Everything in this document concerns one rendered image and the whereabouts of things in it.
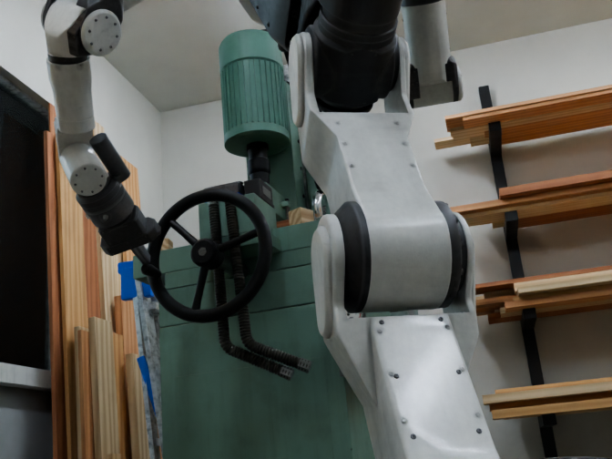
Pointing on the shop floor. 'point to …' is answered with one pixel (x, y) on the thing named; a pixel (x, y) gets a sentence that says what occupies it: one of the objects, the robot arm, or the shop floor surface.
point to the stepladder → (150, 374)
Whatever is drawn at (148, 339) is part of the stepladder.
